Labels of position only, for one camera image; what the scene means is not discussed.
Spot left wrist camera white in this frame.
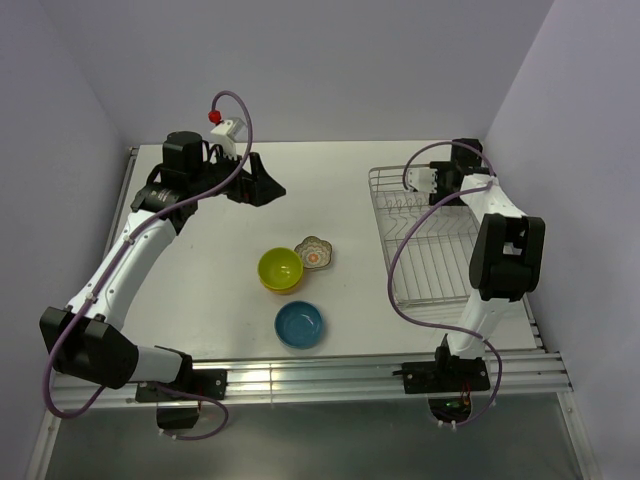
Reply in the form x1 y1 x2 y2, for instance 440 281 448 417
210 117 246 158

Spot yellow orange bowl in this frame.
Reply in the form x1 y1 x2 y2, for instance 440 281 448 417
261 279 304 295

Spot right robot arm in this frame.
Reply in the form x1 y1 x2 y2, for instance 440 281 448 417
429 139 546 390

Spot patterned flower-shaped bowl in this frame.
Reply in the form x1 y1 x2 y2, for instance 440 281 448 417
294 236 333 270

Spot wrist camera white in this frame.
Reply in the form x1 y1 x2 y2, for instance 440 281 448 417
404 167 437 194
210 117 246 158

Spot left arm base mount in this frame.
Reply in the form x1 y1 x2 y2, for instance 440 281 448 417
134 369 229 441

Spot steel wire dish rack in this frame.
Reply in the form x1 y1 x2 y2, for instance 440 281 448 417
368 166 478 308

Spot aluminium table edge rail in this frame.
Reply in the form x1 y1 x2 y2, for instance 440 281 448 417
47 349 574 411

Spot blue ceramic bowl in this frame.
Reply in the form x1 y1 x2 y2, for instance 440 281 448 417
274 301 325 349

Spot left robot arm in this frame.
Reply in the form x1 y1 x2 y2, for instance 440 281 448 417
40 131 286 399

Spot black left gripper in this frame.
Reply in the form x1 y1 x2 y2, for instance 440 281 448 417
189 145 285 207

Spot lime green bowl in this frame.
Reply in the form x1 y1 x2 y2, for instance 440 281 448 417
257 247 304 288

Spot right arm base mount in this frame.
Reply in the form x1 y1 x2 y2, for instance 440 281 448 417
392 340 490 426

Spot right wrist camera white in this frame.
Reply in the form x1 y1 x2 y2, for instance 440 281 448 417
404 167 437 194

